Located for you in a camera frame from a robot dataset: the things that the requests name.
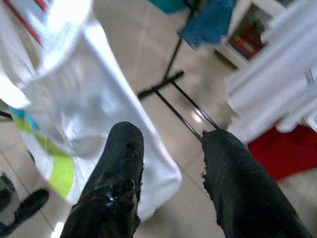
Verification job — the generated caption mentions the white glass-door cabinet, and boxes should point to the white glass-door cabinet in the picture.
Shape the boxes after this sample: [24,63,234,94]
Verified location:
[212,0,285,69]

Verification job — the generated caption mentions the white shirt green print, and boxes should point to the white shirt green print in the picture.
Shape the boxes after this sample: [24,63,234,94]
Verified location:
[0,0,183,223]

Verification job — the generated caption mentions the blue denim jeans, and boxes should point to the blue denim jeans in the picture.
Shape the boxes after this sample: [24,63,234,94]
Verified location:
[176,0,238,48]

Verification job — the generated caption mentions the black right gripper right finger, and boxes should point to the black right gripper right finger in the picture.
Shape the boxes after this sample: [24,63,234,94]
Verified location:
[201,128,313,238]

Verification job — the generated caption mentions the plain white t-shirt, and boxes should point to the plain white t-shirt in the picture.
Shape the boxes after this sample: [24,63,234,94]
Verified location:
[226,0,317,144]

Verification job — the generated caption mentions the red plastic hanger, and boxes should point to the red plastic hanger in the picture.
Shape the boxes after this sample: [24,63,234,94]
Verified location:
[3,0,49,47]

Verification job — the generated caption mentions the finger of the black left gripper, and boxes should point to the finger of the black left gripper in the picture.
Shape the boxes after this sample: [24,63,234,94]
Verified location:
[7,189,50,233]
[0,173,17,214]

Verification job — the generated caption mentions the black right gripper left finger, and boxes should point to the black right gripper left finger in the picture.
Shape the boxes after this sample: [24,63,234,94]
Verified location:
[59,121,145,238]

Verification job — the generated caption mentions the red t-shirt white logo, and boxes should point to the red t-shirt white logo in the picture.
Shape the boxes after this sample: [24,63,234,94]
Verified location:
[247,125,317,183]

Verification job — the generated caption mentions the black clothes rack chrome rail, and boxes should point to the black clothes rack chrome rail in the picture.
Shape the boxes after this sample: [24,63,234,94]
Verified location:
[137,0,221,144]

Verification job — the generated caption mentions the teal floor mat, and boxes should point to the teal floor mat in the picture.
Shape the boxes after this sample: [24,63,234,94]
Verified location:
[148,0,191,14]

